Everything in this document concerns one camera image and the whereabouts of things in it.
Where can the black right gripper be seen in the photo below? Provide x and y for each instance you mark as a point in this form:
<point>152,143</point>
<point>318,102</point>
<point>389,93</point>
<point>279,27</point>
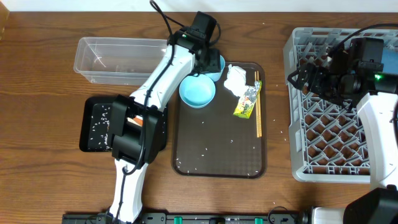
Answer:
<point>318,73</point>

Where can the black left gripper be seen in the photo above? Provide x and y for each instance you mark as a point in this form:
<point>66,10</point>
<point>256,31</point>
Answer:
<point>215,66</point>

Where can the light blue cup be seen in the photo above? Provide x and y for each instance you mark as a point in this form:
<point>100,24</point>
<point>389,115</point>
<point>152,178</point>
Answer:
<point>216,76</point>

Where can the light blue bowl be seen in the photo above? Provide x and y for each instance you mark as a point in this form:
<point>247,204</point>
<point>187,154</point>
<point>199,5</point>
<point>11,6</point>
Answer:
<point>197,91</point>

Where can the orange carrot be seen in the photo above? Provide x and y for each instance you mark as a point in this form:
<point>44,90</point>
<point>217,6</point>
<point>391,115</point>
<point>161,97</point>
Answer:
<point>138,121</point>

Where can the dark blue plate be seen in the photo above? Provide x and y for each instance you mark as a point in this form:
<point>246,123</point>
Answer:
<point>390,61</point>

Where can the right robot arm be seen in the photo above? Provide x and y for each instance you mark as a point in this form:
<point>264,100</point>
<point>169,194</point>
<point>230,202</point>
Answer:
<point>361,75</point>

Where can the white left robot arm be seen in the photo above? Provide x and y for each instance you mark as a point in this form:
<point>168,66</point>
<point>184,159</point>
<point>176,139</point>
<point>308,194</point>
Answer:
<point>184,49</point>

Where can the grey dishwasher rack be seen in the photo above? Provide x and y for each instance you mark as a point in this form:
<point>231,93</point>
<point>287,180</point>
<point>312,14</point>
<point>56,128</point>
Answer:
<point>327,141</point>

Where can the black waste tray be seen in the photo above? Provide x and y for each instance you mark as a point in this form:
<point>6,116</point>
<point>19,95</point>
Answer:
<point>133,130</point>

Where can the crumpled white tissue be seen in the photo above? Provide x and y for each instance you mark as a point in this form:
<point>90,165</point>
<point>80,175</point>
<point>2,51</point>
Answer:
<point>236,80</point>

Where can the yellow green snack wrapper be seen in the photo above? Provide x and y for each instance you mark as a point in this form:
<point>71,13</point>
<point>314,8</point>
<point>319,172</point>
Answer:
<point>247,100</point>

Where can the brown serving tray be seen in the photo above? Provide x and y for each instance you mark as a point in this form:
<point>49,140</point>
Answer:
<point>212,142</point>

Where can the clear plastic bin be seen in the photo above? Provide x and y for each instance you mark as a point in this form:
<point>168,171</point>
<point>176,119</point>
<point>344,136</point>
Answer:
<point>118,61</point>

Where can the spilled rice pile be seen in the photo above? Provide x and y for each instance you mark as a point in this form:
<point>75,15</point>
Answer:
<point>99,125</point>

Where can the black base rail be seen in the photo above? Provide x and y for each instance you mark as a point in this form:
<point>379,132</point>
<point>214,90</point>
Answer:
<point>163,218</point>

